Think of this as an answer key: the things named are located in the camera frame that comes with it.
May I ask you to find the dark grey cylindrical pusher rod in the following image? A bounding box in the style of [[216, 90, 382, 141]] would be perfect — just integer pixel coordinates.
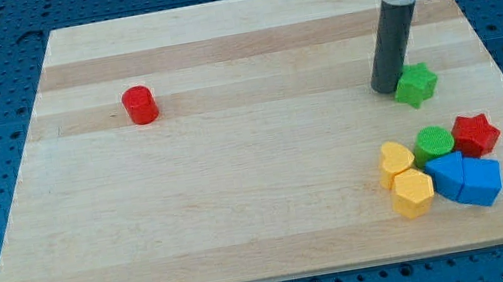
[[370, 1, 415, 94]]

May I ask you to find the green star block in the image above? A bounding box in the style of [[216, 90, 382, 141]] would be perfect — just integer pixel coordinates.
[[394, 62, 438, 109]]

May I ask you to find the red star block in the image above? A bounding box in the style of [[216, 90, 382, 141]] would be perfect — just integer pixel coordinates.
[[451, 113, 501, 158]]

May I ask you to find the green cylinder block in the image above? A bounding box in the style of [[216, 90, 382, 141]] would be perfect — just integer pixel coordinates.
[[413, 125, 455, 169]]

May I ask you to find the yellow heart block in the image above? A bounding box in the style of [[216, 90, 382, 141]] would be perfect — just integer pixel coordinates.
[[378, 141, 415, 189]]

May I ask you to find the blue triangular block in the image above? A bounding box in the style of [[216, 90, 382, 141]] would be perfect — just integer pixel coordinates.
[[425, 151, 465, 200]]

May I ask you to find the yellow hexagon block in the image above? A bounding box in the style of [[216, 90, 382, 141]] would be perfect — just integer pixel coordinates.
[[390, 168, 435, 219]]

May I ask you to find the blue pentagon block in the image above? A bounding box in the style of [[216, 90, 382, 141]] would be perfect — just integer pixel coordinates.
[[456, 157, 503, 207]]

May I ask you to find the light wooden board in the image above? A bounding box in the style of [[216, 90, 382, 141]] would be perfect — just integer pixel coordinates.
[[0, 0, 503, 282]]

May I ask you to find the red cylinder block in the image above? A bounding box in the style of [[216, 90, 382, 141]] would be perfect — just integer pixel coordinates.
[[121, 85, 160, 125]]

